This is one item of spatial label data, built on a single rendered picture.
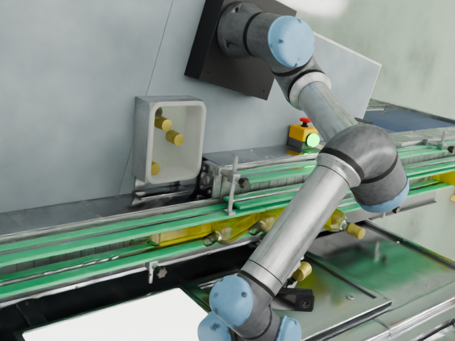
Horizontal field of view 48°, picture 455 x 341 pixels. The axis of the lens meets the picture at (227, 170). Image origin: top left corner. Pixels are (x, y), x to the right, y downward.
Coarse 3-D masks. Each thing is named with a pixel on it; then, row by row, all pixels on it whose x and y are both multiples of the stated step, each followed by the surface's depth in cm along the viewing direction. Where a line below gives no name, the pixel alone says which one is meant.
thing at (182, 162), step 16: (176, 112) 144; (192, 112) 144; (176, 128) 145; (192, 128) 145; (160, 144) 144; (192, 144) 146; (160, 160) 146; (176, 160) 149; (192, 160) 147; (160, 176) 141; (176, 176) 143; (192, 176) 145
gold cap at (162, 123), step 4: (160, 116) 140; (156, 120) 139; (160, 120) 138; (164, 120) 137; (168, 120) 138; (156, 124) 139; (160, 124) 137; (164, 124) 137; (168, 124) 138; (172, 124) 139; (160, 128) 138; (164, 128) 137; (168, 128) 138
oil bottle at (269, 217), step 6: (270, 210) 152; (276, 210) 152; (282, 210) 153; (258, 216) 149; (264, 216) 148; (270, 216) 148; (276, 216) 149; (264, 222) 147; (270, 222) 147; (270, 228) 148
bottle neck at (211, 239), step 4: (212, 232) 138; (216, 232) 138; (204, 236) 135; (208, 236) 135; (212, 236) 135; (216, 236) 136; (220, 236) 138; (204, 240) 136; (208, 240) 137; (212, 240) 135; (216, 240) 136; (204, 244) 135; (208, 244) 135; (212, 244) 136
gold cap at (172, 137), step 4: (168, 132) 144; (172, 132) 143; (176, 132) 143; (168, 136) 143; (172, 136) 142; (176, 136) 141; (180, 136) 142; (168, 140) 144; (172, 140) 142; (176, 140) 141; (180, 140) 142; (176, 144) 142; (180, 144) 142
